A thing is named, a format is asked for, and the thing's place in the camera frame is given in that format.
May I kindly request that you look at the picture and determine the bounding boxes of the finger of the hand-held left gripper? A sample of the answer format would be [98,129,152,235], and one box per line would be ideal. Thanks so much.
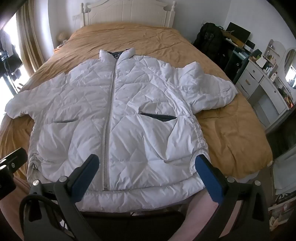
[0,148,27,200]

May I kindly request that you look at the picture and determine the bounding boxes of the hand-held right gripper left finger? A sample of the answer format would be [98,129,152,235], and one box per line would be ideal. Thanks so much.
[22,154,100,241]

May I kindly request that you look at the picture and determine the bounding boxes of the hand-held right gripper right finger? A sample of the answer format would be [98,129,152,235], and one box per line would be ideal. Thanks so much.
[195,154,271,241]

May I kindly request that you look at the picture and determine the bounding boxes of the white puffer jacket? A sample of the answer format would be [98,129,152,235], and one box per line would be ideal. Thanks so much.
[5,47,238,212]

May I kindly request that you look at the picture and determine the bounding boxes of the dark hanging clothes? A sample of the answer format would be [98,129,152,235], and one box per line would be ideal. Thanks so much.
[0,30,23,81]

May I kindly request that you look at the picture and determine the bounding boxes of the person's right leg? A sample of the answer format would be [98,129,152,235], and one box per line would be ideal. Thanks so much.
[184,192,238,241]

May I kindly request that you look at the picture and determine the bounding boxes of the person's leg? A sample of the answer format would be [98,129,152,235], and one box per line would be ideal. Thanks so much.
[0,177,31,241]
[184,192,238,241]

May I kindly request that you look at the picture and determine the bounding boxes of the person's left leg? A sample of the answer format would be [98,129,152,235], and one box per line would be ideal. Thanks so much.
[0,177,31,241]

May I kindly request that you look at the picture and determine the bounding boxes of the white storage box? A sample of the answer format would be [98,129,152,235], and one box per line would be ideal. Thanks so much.
[272,148,296,197]

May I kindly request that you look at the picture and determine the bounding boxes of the printed shopping bag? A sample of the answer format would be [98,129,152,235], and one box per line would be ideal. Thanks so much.
[268,195,296,233]

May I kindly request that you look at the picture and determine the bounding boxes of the white dressing table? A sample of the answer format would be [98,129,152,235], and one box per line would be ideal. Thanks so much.
[233,40,296,133]

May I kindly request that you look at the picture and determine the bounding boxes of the beige curtain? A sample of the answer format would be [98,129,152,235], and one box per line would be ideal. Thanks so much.
[16,5,45,72]

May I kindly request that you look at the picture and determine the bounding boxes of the black side table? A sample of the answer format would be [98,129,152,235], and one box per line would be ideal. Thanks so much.
[231,44,253,84]

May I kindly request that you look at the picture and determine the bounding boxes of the oval mirror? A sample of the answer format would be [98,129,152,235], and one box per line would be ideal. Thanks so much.
[284,49,296,88]

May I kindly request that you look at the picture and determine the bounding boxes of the black backpack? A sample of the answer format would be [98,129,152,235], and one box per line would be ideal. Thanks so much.
[193,22,229,66]

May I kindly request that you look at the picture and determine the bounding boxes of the black monitor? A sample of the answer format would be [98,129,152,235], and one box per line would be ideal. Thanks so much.
[225,22,251,44]

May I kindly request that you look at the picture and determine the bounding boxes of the bed with tan quilt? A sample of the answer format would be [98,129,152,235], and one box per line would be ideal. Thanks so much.
[0,22,274,209]

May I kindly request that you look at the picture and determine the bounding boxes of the white bed headboard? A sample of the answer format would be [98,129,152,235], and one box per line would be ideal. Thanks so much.
[80,0,176,28]

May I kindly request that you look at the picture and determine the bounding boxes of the black cable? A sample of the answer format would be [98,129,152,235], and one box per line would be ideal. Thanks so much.
[19,193,70,241]

